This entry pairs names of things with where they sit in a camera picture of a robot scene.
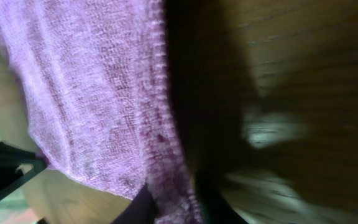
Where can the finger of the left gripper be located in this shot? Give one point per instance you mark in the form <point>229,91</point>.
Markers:
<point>17,167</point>

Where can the purple microfiber cloth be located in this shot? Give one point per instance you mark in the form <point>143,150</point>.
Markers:
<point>95,82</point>

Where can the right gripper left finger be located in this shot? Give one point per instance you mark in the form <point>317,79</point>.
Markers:
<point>142,210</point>

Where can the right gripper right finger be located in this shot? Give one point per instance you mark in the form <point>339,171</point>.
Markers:
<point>214,208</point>

